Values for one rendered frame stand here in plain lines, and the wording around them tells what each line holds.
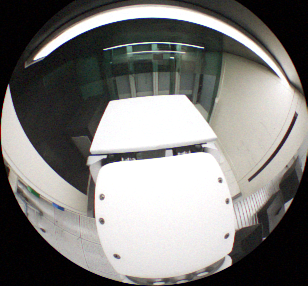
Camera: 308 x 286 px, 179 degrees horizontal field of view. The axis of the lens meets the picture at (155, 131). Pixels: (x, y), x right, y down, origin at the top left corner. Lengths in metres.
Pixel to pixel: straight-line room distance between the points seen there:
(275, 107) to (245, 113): 0.18
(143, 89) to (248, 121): 0.81
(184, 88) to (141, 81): 0.38
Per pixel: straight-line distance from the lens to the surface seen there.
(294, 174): 1.14
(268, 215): 0.84
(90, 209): 0.20
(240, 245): 0.81
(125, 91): 0.97
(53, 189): 0.17
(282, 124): 0.44
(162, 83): 0.96
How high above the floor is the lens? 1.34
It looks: 42 degrees down
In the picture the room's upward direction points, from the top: 2 degrees counter-clockwise
